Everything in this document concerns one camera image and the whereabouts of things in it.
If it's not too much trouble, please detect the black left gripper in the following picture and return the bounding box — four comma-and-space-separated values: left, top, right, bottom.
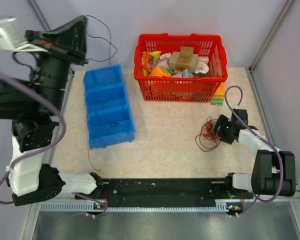
28, 16, 94, 114

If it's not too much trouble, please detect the red wire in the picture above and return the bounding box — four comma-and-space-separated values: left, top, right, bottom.
195, 116, 222, 152

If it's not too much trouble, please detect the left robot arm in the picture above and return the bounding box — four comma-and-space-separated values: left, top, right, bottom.
0, 15, 104, 206

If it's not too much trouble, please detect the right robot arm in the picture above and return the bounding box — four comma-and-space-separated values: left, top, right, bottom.
210, 114, 296, 198

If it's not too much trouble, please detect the colourful sponge pack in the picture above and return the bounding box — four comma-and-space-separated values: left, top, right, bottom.
210, 82, 226, 106

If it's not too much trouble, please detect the red plastic shopping basket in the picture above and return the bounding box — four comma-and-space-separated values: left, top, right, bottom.
133, 33, 228, 103

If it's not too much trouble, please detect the teal sponge package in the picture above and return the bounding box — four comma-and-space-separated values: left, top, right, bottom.
182, 69, 194, 78

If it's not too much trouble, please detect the brown cardboard box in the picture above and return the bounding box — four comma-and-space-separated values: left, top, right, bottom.
168, 46, 199, 72

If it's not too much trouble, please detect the orange sponge daddy box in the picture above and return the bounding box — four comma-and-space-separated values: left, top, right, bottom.
148, 67, 173, 77

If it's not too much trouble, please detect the blue plastic compartment bin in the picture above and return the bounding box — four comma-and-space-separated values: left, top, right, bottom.
83, 64, 136, 149

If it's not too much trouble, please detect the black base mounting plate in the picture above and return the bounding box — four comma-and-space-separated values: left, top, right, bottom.
88, 176, 253, 208

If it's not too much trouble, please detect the grey aluminium frame rail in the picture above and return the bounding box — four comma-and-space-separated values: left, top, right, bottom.
246, 67, 300, 198

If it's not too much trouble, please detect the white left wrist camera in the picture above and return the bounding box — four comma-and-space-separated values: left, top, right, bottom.
0, 15, 48, 53

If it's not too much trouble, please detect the grey slotted cable duct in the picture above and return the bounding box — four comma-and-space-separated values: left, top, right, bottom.
39, 201, 243, 213

